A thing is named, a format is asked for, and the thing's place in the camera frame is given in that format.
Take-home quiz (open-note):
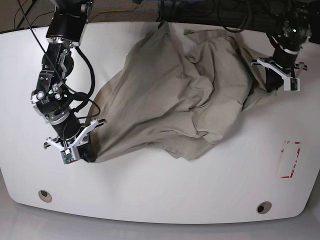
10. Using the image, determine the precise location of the left table grommet hole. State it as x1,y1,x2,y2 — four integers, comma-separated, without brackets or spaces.
38,190,53,203

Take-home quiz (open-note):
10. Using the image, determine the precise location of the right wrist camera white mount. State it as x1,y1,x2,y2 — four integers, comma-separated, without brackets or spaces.
43,119,107,165

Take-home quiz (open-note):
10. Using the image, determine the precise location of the red tape rectangle marking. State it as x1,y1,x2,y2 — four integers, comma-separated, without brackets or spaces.
278,141,301,179

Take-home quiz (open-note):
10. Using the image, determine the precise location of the beige t-shirt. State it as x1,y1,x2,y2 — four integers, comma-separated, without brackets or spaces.
91,22,277,163

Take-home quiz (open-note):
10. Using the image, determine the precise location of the yellow cable on floor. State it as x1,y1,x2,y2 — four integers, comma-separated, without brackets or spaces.
88,2,137,22

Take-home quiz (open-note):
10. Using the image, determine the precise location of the right table grommet hole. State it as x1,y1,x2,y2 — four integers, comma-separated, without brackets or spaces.
256,201,272,215

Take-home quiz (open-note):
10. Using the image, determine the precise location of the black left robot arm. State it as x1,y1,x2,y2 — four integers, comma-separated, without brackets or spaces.
157,0,312,92

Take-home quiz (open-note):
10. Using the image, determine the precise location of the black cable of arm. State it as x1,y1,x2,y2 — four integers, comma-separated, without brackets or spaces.
214,0,253,33
17,0,101,121

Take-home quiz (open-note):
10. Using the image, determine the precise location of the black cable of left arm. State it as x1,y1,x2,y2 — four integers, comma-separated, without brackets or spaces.
214,0,253,33

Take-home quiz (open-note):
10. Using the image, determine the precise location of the table grommet hole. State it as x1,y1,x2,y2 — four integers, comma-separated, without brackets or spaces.
38,190,53,203
256,201,272,215

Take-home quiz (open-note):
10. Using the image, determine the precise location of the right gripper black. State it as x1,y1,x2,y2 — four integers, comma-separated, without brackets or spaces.
77,133,94,162

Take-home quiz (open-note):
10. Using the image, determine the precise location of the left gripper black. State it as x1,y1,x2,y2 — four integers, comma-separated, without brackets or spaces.
265,68,284,93

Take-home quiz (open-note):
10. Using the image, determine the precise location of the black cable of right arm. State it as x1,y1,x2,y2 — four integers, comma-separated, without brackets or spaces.
17,0,101,121

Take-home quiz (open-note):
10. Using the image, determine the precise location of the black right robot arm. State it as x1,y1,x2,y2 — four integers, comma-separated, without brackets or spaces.
31,0,97,164

